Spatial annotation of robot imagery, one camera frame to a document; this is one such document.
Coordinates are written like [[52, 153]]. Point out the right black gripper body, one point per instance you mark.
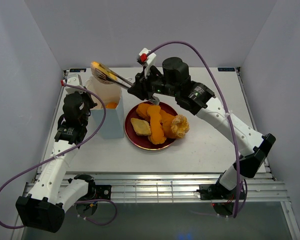
[[153, 84]]

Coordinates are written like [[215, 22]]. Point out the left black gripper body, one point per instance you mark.
[[88, 104]]

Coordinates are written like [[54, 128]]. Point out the pale leaf bread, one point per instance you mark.
[[141, 127]]

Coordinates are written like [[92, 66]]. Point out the large glazed ring bread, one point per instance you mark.
[[112, 105]]

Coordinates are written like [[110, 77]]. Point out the light blue paper bag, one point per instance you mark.
[[113, 125]]

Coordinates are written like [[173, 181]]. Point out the sugared oval bread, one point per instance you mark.
[[102, 73]]

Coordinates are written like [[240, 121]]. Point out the metal tongs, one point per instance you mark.
[[122, 82]]

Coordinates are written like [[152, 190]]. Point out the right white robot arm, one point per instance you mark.
[[175, 81]]

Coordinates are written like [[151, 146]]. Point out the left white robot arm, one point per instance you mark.
[[44, 207]]

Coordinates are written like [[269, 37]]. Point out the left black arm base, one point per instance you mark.
[[94, 192]]

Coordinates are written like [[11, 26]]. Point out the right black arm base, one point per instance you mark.
[[226, 206]]

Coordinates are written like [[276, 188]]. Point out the orange round bread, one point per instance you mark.
[[142, 110]]

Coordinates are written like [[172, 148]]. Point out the orange bone-shaped bread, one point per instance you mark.
[[157, 134]]

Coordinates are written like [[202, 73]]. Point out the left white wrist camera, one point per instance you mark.
[[72, 80]]

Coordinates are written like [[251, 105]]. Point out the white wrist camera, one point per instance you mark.
[[147, 61], [72, 80]]

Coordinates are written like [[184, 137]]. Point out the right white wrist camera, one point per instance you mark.
[[147, 61]]

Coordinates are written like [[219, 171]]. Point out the sugared ring donut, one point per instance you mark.
[[179, 126]]

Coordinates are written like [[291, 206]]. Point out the aluminium rail frame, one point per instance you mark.
[[182, 188]]

